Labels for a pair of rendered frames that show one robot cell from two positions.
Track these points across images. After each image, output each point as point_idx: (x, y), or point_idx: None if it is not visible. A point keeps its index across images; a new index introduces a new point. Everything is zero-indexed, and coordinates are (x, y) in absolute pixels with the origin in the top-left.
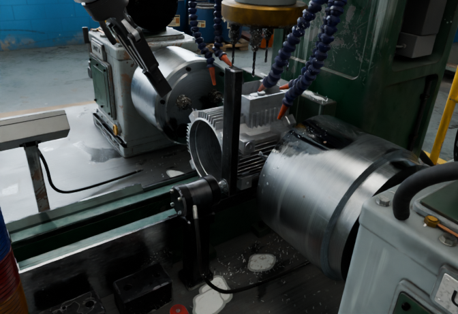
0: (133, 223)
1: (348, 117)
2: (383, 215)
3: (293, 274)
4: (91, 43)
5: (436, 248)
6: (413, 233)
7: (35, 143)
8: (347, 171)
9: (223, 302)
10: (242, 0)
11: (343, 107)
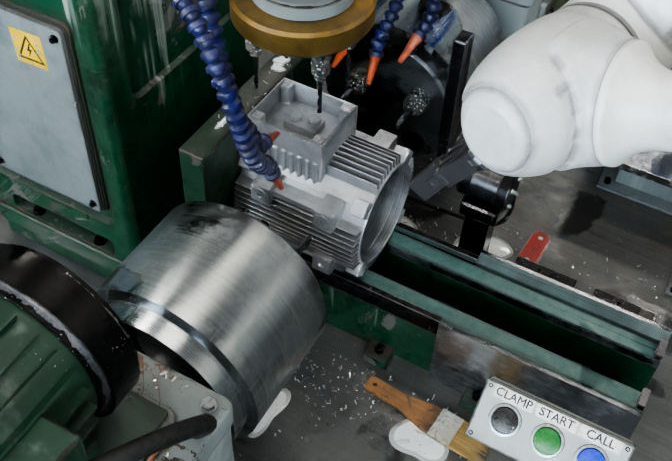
0: (509, 292)
1: (243, 57)
2: None
3: None
4: None
5: None
6: None
7: None
8: (477, 9)
9: None
10: None
11: (236, 54)
